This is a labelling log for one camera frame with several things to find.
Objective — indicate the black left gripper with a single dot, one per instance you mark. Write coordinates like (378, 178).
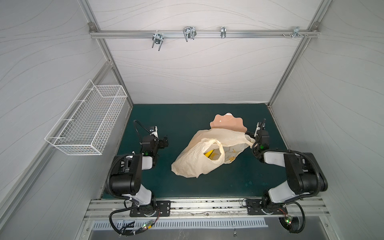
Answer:
(160, 141)

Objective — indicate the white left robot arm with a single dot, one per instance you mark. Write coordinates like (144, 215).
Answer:
(124, 181)

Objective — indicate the yellow banana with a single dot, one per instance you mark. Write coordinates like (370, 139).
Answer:
(213, 154)

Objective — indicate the horizontal aluminium rail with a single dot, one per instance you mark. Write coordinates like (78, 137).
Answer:
(201, 34)

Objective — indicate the metal hook clamp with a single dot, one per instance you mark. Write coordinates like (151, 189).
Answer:
(189, 33)
(295, 34)
(223, 32)
(158, 39)

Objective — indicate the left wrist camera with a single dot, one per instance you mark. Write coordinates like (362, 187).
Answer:
(154, 131)

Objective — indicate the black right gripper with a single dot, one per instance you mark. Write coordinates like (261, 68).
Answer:
(261, 135)

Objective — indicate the pink scalloped fruit plate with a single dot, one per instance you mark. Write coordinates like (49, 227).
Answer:
(228, 122)

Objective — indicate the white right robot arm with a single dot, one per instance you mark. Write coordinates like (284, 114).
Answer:
(304, 179)

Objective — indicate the white slotted cable duct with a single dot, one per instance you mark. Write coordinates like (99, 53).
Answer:
(173, 224)

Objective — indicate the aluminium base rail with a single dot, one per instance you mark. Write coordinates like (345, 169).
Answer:
(186, 208)

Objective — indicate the white wire basket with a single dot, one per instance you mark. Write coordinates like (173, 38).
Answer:
(86, 125)

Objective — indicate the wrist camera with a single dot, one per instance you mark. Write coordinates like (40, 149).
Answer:
(154, 131)
(259, 129)

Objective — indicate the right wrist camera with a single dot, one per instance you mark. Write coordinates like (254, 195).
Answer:
(259, 129)

